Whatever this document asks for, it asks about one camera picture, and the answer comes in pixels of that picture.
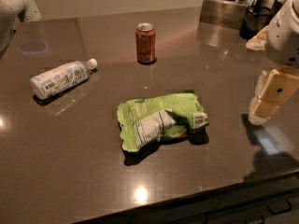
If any green rice chip bag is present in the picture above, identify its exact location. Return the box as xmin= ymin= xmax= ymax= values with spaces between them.
xmin=117 ymin=91 xmax=208 ymax=152

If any dark glass jar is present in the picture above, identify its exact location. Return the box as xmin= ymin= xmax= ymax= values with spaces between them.
xmin=239 ymin=6 xmax=271 ymax=40

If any crumpled white napkin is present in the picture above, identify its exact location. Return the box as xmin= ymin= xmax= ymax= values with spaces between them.
xmin=246 ymin=26 xmax=268 ymax=51

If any clear plastic water bottle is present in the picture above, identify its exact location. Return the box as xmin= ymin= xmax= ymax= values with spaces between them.
xmin=30 ymin=59 xmax=98 ymax=100

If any orange soda can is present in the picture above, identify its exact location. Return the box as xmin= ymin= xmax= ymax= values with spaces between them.
xmin=135 ymin=22 xmax=156 ymax=63

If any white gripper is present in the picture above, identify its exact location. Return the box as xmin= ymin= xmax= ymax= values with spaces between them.
xmin=249 ymin=0 xmax=299 ymax=125

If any steel snack dispenser base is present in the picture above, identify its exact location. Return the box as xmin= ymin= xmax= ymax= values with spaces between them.
xmin=199 ymin=0 xmax=247 ymax=30

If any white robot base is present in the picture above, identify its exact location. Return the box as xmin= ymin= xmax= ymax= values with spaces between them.
xmin=0 ymin=0 xmax=42 ymax=51

